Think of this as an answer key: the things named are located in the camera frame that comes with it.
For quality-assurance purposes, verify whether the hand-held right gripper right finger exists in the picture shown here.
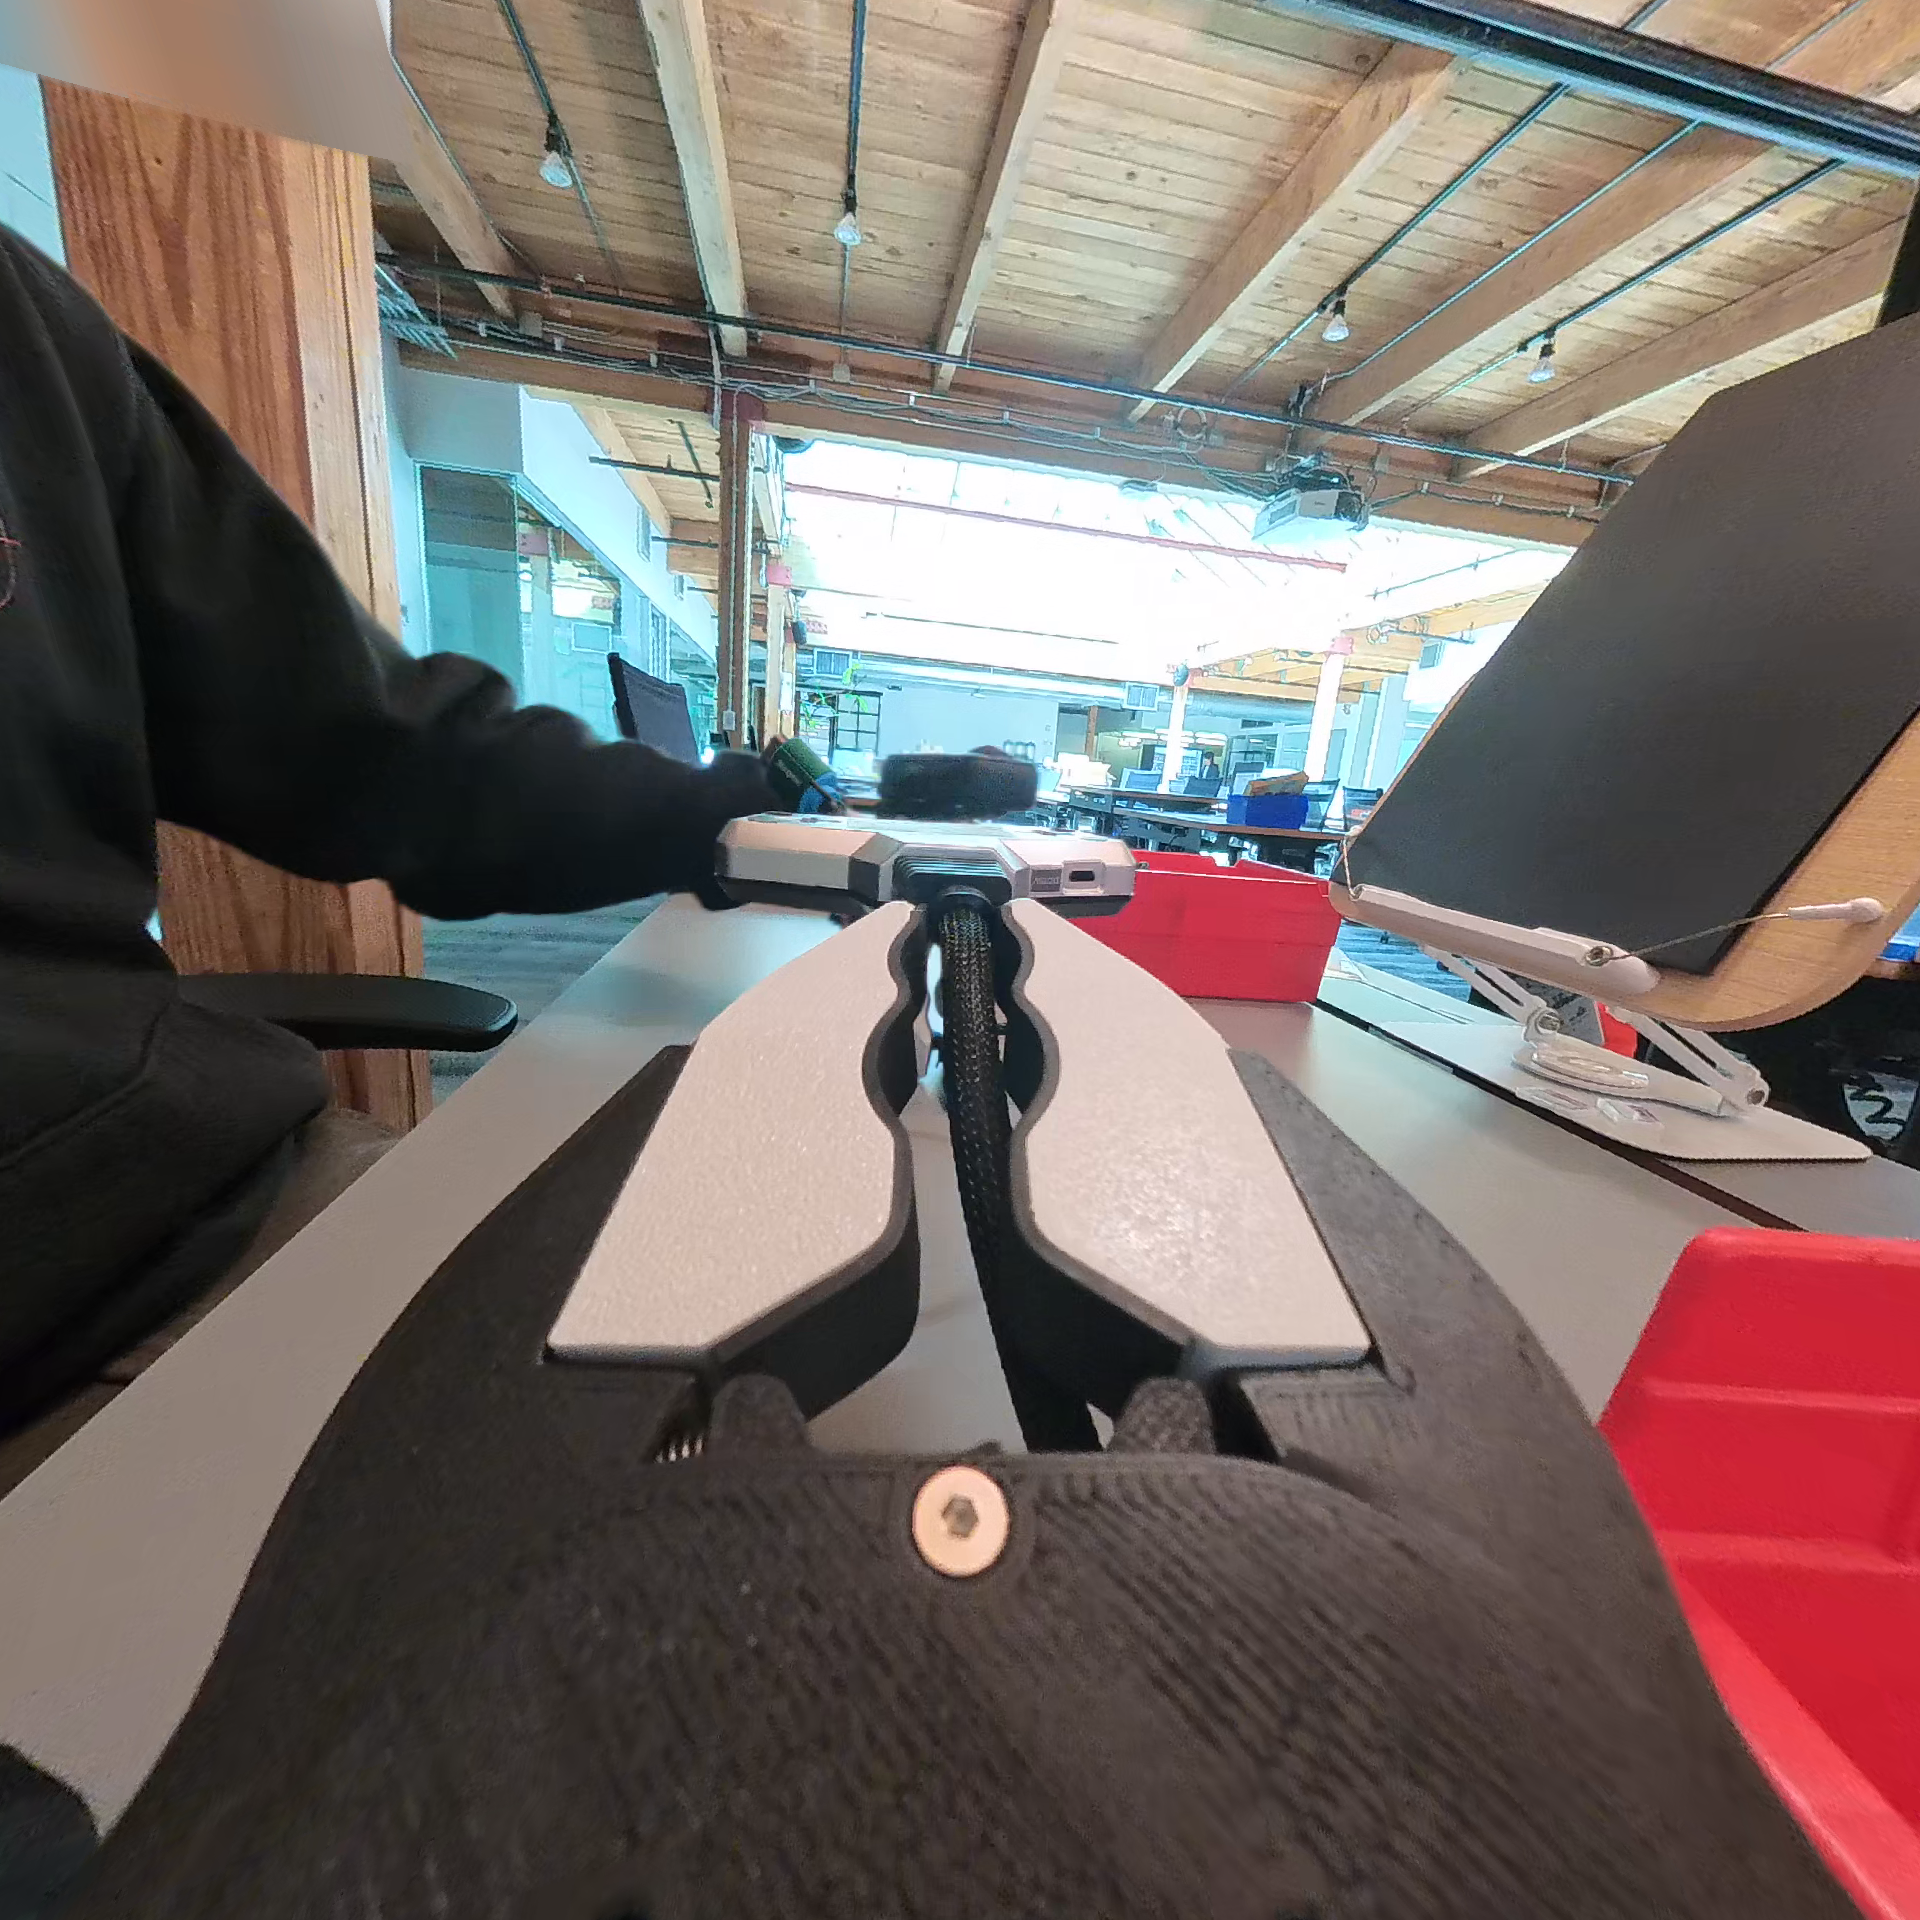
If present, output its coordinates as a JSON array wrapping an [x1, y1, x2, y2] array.
[[994, 897, 1373, 1421]]

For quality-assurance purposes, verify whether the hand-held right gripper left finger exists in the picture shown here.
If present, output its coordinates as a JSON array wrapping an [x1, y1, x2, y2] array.
[[545, 901, 925, 1421]]

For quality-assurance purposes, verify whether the grey USB hub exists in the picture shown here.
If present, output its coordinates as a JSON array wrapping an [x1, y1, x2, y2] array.
[[715, 810, 1144, 919]]

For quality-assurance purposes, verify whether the black braided hub cable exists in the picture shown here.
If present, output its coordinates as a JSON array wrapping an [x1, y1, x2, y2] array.
[[896, 855, 1109, 1452]]

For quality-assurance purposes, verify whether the red plastic bin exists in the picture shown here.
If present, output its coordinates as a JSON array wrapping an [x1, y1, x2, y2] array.
[[1598, 1228, 1920, 1920], [1049, 847, 1343, 1003]]

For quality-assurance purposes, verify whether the person's left forearm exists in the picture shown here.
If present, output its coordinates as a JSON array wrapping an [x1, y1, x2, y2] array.
[[403, 655, 791, 919]]

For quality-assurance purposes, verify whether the person's right forearm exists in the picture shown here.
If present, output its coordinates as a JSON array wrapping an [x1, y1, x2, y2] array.
[[0, 1739, 104, 1920]]

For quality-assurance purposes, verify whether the grey desk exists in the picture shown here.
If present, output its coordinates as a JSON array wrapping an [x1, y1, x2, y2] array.
[[0, 897, 1920, 1822]]

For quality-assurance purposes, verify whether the dark tilted panel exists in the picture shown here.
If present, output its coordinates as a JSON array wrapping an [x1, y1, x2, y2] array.
[[607, 651, 704, 766]]

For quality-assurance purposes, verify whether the black office chair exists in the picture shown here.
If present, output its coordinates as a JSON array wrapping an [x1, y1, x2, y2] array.
[[179, 969, 521, 1058]]

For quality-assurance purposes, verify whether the white folding stand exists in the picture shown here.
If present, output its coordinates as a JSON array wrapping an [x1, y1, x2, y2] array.
[[1327, 885, 1877, 1162]]

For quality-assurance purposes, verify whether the ceiling projector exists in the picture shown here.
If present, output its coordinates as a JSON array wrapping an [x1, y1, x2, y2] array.
[[1253, 475, 1372, 546]]

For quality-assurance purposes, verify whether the glass office partition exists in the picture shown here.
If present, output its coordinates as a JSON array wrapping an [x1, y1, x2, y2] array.
[[418, 465, 528, 699]]

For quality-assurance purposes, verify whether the person in black hoodie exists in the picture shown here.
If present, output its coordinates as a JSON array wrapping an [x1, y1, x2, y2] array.
[[0, 223, 455, 1426]]

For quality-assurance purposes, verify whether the wooden pillar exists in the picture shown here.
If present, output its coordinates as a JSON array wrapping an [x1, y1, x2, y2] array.
[[44, 83, 433, 1129]]

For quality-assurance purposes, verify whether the black pole with pleated disc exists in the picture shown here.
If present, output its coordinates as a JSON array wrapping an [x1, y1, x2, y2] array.
[[1875, 157, 1920, 328]]

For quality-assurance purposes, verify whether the black ceiling track rail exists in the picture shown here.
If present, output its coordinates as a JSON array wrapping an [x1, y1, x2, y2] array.
[[1289, 0, 1920, 179]]

